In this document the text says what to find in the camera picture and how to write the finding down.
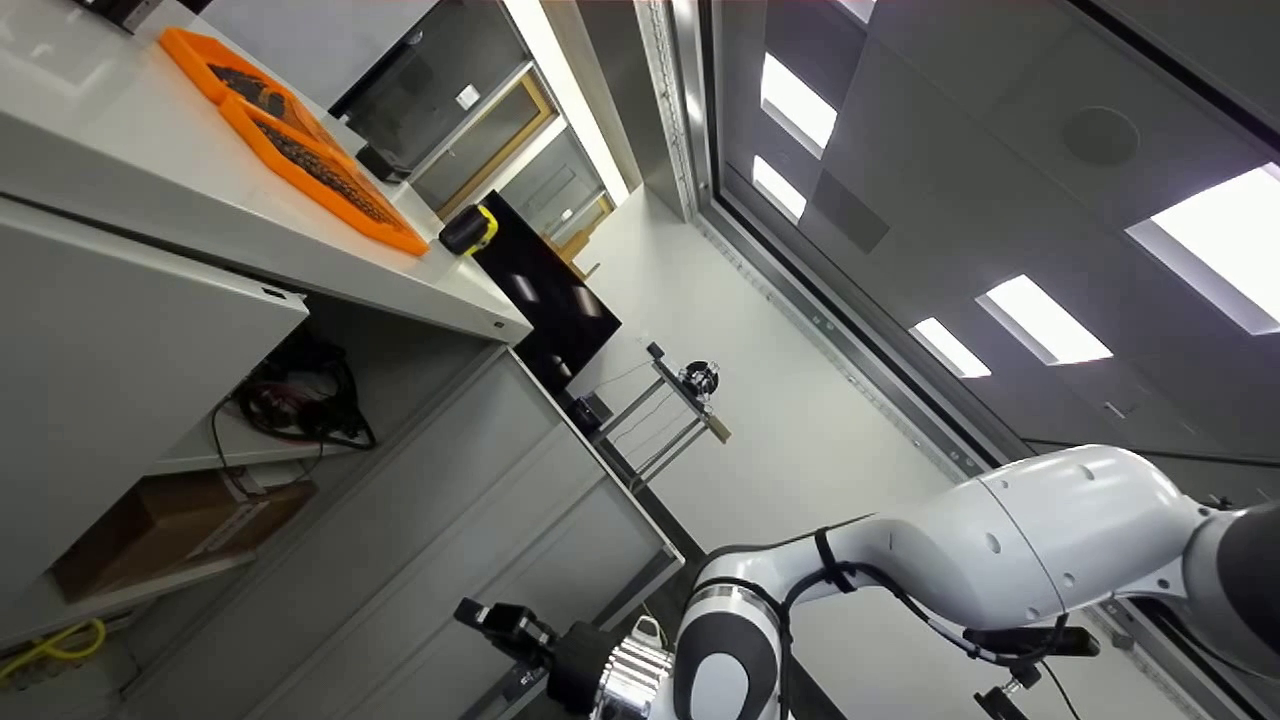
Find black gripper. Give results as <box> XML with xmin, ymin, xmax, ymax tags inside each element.
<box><xmin>452</xmin><ymin>597</ymin><xmax>685</xmax><ymax>720</ymax></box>

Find white cabinet door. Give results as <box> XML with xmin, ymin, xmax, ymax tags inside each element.
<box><xmin>127</xmin><ymin>355</ymin><xmax>681</xmax><ymax>720</ymax></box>
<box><xmin>0</xmin><ymin>202</ymin><xmax>307</xmax><ymax>605</ymax></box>

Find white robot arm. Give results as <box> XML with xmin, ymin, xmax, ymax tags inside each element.
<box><xmin>455</xmin><ymin>443</ymin><xmax>1280</xmax><ymax>720</ymax></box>

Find black monitor screen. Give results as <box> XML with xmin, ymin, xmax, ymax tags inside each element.
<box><xmin>478</xmin><ymin>191</ymin><xmax>622</xmax><ymax>391</ymax></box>

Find cardboard box in cabinet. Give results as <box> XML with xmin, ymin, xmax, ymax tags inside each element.
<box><xmin>51</xmin><ymin>473</ymin><xmax>318</xmax><ymax>601</ymax></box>

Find yellow black tape measure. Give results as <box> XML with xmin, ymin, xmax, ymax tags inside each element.
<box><xmin>440</xmin><ymin>204</ymin><xmax>502</xmax><ymax>258</ymax></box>

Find orange tray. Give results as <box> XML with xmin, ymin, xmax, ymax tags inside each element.
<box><xmin>158</xmin><ymin>27</ymin><xmax>427</xmax><ymax>258</ymax></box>

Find metal camera stand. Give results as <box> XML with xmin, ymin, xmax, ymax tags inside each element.
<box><xmin>594</xmin><ymin>343</ymin><xmax>731</xmax><ymax>490</ymax></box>

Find black cables in cabinet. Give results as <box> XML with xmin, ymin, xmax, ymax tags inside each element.
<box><xmin>233</xmin><ymin>335</ymin><xmax>379</xmax><ymax>452</ymax></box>

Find yellow cable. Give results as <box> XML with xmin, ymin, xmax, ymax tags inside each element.
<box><xmin>0</xmin><ymin>612</ymin><xmax>111</xmax><ymax>683</ymax></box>

